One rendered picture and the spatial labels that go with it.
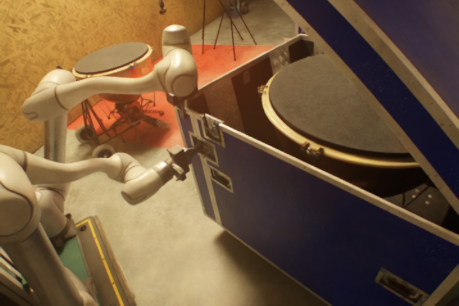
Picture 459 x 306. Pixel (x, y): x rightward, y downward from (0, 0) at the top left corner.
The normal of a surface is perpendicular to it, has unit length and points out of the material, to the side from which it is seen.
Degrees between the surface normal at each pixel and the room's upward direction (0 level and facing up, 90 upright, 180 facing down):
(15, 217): 84
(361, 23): 90
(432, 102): 90
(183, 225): 0
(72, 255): 0
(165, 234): 0
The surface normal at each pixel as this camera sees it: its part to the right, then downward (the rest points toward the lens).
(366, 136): -0.11, -0.77
